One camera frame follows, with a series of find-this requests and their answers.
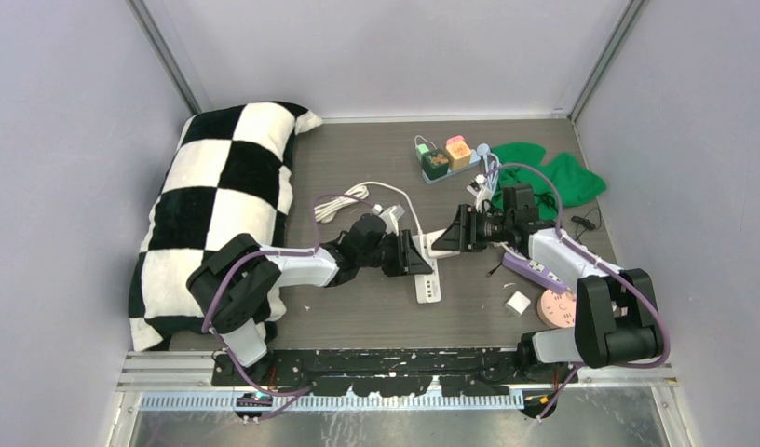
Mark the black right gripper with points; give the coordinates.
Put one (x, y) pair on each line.
(462, 234)

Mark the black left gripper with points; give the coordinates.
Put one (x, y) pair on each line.
(407, 260)

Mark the white power strip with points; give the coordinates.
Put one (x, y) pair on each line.
(428, 286)

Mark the light blue power strip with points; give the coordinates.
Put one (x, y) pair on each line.
(437, 175)

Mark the orange cube adapter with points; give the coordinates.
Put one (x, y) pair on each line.
(459, 155)

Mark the white charger plug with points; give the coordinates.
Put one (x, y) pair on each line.
(517, 303)

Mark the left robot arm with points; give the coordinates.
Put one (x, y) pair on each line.
(233, 286)

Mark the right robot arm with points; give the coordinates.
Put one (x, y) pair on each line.
(612, 312)

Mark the light green small plug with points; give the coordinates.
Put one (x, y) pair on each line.
(421, 150)

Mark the pink round socket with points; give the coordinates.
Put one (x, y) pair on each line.
(557, 310)

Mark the purple power strip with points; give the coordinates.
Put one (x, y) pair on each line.
(534, 271)

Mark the dark green cube adapter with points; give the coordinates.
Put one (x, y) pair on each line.
(435, 164)

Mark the green cloth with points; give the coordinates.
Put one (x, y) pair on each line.
(576, 185)

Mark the black white checkered pillow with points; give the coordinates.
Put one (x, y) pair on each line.
(231, 174)

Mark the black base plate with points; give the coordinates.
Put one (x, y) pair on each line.
(391, 372)

